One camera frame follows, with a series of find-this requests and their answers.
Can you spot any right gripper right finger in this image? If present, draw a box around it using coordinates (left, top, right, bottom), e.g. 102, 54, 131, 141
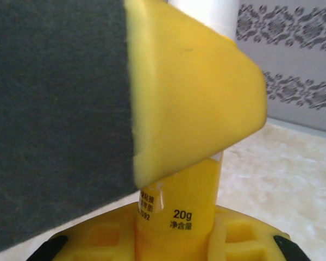
205, 204, 316, 261

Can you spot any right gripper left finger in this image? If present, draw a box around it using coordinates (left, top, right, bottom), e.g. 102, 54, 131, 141
27, 203, 139, 261

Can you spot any yellow glue stick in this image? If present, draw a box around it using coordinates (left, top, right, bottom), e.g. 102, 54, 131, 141
135, 0, 240, 261

